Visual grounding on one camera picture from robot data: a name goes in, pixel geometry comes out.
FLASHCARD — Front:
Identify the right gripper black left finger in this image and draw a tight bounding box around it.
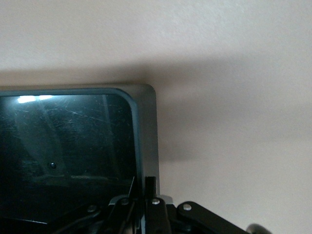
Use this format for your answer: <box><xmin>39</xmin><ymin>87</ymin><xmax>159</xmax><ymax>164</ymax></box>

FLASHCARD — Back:
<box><xmin>58</xmin><ymin>196</ymin><xmax>137</xmax><ymax>234</ymax></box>

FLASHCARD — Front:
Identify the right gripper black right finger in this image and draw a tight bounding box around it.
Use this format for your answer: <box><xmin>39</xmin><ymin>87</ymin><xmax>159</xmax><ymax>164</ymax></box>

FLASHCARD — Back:
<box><xmin>146</xmin><ymin>176</ymin><xmax>247</xmax><ymax>234</ymax></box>

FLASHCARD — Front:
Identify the black plastic box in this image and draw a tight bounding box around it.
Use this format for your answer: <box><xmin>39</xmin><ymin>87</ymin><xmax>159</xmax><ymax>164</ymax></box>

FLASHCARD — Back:
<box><xmin>0</xmin><ymin>84</ymin><xmax>176</xmax><ymax>234</ymax></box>

